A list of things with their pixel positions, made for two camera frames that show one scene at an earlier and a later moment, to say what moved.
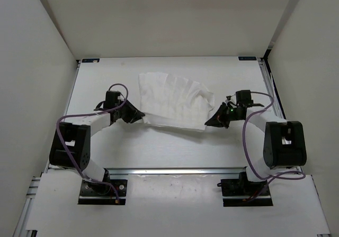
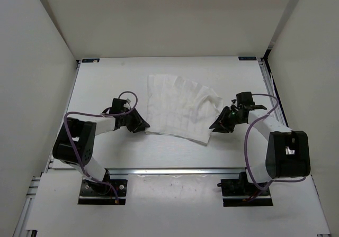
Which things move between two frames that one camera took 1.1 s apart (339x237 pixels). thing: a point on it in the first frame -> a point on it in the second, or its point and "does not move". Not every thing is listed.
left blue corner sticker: x=86 y=60 does not move
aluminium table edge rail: x=176 y=171 does not move
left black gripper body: x=127 y=112 -> x=132 y=120
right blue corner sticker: x=247 y=58 does not move
